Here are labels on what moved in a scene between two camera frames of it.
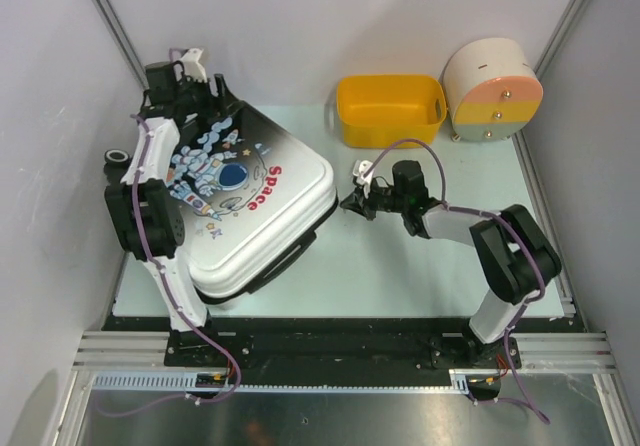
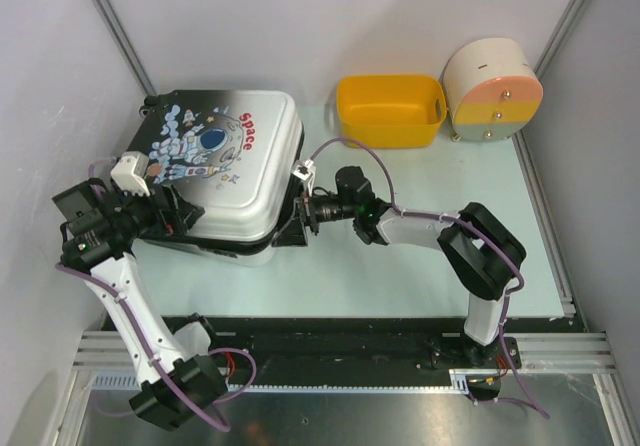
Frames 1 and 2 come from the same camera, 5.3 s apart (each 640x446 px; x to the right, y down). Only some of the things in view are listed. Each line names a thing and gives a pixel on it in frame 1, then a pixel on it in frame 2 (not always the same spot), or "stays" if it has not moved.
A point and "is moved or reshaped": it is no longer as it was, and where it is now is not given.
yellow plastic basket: (378, 111) stays
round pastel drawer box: (492, 91) stays
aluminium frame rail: (558, 352) stays
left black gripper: (226, 100) to (182, 211)
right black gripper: (358, 202) to (292, 234)
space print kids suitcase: (253, 194) is moved or reshaped
